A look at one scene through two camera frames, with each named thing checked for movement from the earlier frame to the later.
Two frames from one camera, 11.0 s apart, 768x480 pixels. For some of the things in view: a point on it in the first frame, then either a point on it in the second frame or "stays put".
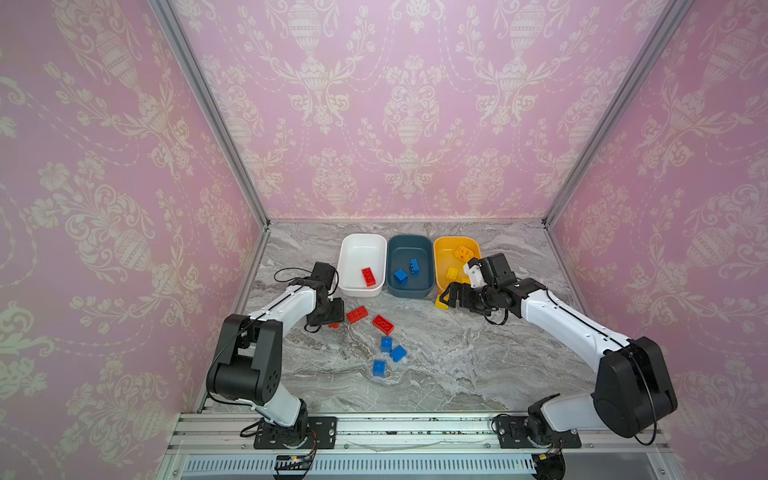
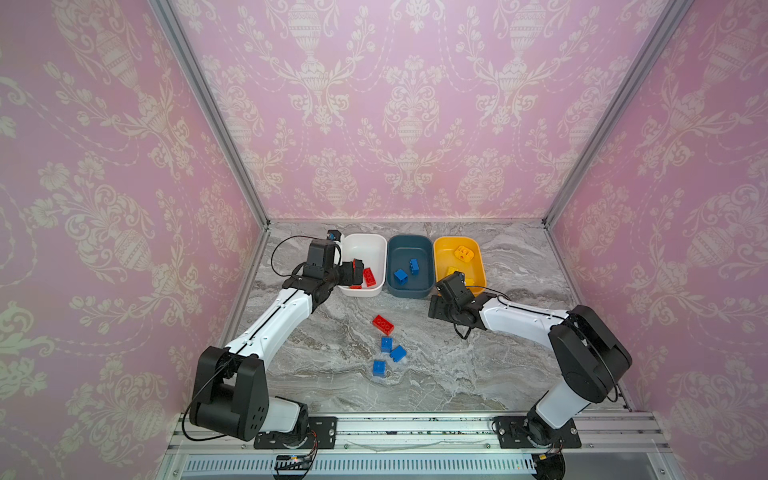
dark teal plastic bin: [410, 269] stays put
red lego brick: [368, 277] stays put
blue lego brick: [386, 344] stays put
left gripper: [337, 316] → [348, 278]
